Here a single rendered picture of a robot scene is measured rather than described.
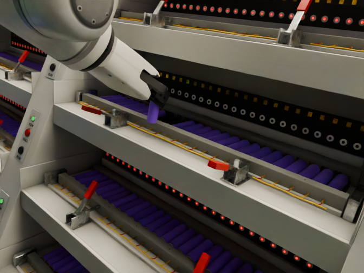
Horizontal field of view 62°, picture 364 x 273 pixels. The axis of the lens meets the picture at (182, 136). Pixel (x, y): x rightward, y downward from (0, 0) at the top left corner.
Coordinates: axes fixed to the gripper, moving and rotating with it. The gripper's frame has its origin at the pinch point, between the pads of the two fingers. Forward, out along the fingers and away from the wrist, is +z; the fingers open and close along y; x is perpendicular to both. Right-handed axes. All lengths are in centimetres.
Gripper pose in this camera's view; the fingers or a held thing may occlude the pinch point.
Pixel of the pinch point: (154, 94)
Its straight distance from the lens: 54.4
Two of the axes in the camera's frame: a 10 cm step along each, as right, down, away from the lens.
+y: 7.6, 3.1, -5.7
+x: 4.4, -9.0, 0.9
